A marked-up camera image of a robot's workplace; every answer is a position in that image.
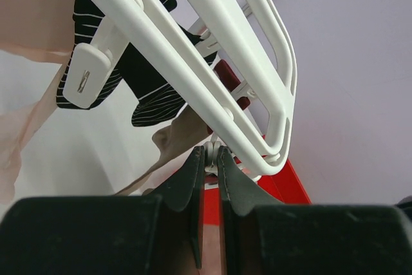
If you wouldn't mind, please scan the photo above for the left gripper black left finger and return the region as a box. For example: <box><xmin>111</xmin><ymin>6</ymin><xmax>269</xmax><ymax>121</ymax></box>
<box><xmin>1</xmin><ymin>147</ymin><xmax>206</xmax><ymax>274</ymax></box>

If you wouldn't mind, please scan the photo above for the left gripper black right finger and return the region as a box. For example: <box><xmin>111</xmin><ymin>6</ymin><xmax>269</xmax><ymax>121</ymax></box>
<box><xmin>216</xmin><ymin>147</ymin><xmax>411</xmax><ymax>274</ymax></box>

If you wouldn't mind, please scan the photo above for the thick pink sock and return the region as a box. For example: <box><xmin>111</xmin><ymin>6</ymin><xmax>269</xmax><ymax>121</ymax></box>
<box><xmin>199</xmin><ymin>224</ymin><xmax>223</xmax><ymax>275</ymax></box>

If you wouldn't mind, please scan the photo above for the taupe sock with striped cuff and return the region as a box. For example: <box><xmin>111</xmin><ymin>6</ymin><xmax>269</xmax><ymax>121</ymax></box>
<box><xmin>115</xmin><ymin>105</ymin><xmax>212</xmax><ymax>196</ymax></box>

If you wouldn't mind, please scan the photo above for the white plastic clip hanger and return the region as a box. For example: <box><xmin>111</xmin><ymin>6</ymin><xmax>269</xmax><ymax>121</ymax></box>
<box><xmin>59</xmin><ymin>0</ymin><xmax>299</xmax><ymax>176</ymax></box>

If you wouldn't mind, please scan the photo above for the red plastic tray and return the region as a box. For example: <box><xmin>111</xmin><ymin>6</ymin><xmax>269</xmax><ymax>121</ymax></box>
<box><xmin>203</xmin><ymin>160</ymin><xmax>311</xmax><ymax>225</ymax></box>

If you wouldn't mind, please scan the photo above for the black white striped sock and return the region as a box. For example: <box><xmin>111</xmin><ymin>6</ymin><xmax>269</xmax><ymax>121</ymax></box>
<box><xmin>56</xmin><ymin>0</ymin><xmax>130</xmax><ymax>109</ymax></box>
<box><xmin>115</xmin><ymin>26</ymin><xmax>223</xmax><ymax>128</ymax></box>

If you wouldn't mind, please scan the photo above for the pink hanging sock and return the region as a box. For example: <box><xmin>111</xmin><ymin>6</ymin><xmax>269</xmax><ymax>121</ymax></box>
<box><xmin>1</xmin><ymin>0</ymin><xmax>75</xmax><ymax>204</ymax></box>

